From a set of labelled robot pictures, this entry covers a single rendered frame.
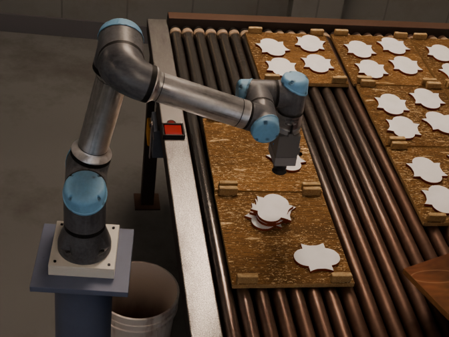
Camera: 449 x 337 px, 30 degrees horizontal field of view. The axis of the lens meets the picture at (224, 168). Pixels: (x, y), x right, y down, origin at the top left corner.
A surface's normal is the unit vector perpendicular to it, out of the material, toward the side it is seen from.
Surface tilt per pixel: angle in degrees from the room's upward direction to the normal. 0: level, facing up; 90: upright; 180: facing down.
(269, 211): 0
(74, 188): 10
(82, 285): 0
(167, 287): 87
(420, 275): 0
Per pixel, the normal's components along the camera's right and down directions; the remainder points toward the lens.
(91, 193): 0.12, -0.69
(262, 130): 0.10, 0.64
